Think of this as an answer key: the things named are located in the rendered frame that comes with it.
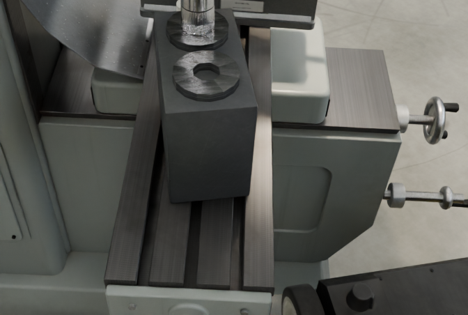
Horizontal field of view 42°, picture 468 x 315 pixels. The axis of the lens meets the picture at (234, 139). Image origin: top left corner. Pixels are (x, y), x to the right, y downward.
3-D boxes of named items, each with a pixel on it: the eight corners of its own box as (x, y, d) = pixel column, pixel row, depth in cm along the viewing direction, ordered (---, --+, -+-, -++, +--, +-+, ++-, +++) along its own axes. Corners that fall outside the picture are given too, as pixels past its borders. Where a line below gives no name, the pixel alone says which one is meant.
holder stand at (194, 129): (228, 97, 107) (233, -1, 92) (250, 196, 92) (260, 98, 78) (159, 102, 105) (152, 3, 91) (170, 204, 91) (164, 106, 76)
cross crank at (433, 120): (440, 121, 157) (454, 86, 148) (449, 155, 149) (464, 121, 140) (377, 118, 157) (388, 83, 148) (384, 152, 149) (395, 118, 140)
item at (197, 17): (176, 19, 88) (175, -15, 84) (207, 13, 90) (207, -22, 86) (187, 39, 85) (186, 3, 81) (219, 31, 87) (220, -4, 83)
